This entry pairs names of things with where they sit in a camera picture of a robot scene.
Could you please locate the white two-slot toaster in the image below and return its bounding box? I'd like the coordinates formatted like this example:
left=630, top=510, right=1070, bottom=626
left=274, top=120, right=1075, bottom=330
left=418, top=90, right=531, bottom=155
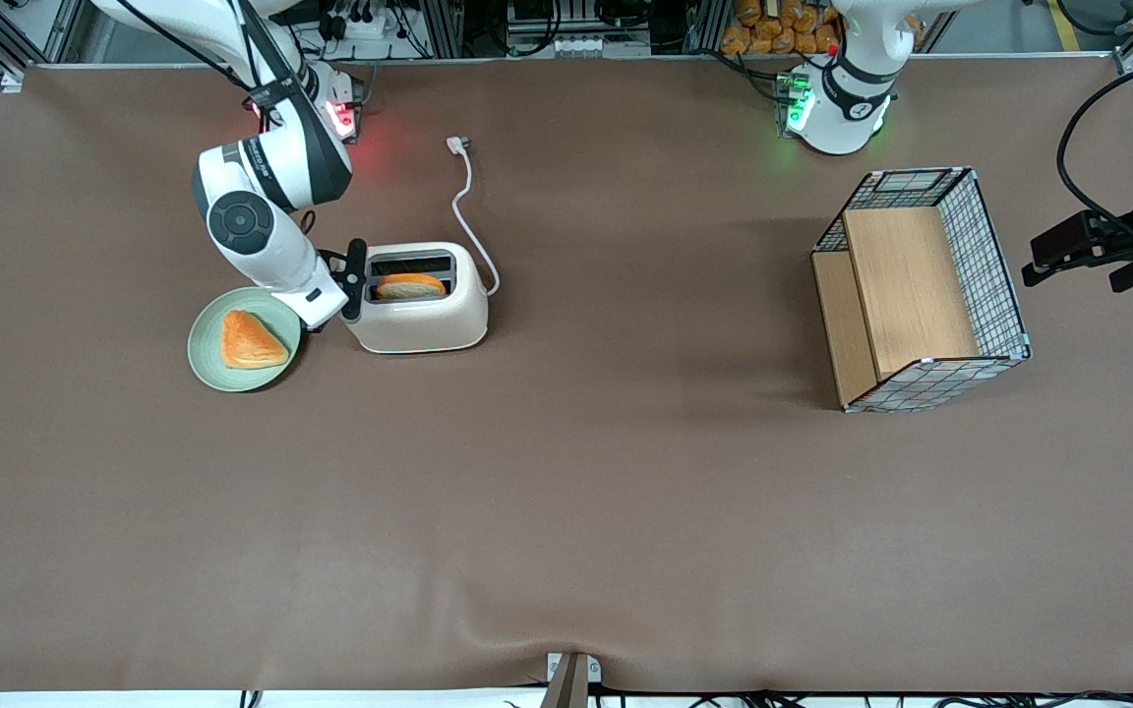
left=338, top=242, right=491, bottom=355

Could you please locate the square toast bread slice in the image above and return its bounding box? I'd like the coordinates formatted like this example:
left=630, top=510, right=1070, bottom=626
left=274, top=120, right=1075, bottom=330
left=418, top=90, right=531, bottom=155
left=375, top=273, right=448, bottom=301

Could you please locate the triangular orange bread piece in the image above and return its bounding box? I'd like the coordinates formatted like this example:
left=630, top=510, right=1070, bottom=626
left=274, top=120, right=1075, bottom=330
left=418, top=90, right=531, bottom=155
left=221, top=310, right=290, bottom=371

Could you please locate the light green round plate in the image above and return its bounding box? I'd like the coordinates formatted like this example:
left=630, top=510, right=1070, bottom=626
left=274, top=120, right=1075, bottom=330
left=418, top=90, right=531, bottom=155
left=187, top=286, right=304, bottom=393

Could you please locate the light wooden board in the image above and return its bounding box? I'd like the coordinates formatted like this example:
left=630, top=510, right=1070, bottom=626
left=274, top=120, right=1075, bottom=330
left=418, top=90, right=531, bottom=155
left=811, top=206, right=983, bottom=409

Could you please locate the white power strip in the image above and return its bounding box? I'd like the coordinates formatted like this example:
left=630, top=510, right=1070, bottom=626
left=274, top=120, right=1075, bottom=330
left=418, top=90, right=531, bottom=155
left=326, top=5, right=400, bottom=42

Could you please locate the brown table mat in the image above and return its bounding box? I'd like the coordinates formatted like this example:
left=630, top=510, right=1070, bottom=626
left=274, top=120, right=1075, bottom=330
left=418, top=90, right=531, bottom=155
left=0, top=54, right=1133, bottom=694

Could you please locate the pile of orange buns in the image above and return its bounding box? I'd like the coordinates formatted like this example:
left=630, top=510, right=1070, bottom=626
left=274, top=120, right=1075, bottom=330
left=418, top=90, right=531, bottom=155
left=721, top=0, right=845, bottom=57

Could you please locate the black looping arm cable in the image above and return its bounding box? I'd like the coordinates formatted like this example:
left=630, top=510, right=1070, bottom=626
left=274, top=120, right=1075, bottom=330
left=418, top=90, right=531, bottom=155
left=1056, top=61, right=1133, bottom=247

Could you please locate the black wire mesh basket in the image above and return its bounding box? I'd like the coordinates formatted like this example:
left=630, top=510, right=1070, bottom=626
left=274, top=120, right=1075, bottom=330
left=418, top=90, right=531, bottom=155
left=810, top=166, right=1033, bottom=414

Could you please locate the white toaster power cable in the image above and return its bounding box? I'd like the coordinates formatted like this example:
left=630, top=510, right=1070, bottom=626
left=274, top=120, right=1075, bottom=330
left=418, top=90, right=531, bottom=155
left=446, top=136, right=501, bottom=298

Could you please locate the metal table edge bracket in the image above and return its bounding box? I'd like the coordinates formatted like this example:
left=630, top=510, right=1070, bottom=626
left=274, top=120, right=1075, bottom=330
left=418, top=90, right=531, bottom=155
left=539, top=651, right=604, bottom=708

